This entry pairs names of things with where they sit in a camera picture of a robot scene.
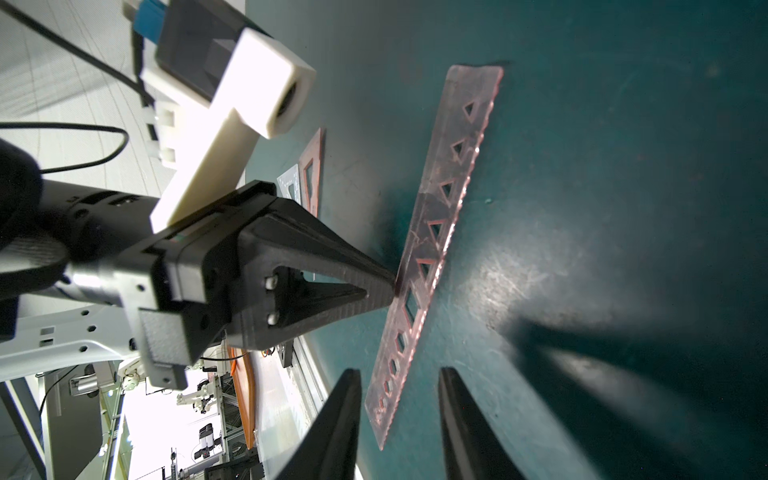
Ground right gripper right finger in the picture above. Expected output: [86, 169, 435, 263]
[438, 367, 525, 479]

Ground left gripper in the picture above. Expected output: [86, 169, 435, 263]
[65, 181, 395, 390]

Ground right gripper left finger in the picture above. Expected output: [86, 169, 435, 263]
[277, 369, 362, 479]

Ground clear small triangle ruler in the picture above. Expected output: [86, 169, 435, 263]
[277, 164, 303, 205]

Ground brown tall triangle ruler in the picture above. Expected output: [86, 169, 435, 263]
[298, 128, 325, 217]

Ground brown stencil ruler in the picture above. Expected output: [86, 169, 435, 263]
[364, 65, 504, 448]

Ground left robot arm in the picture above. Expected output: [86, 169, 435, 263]
[1, 142, 394, 390]

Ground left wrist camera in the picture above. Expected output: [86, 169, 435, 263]
[121, 1, 316, 233]

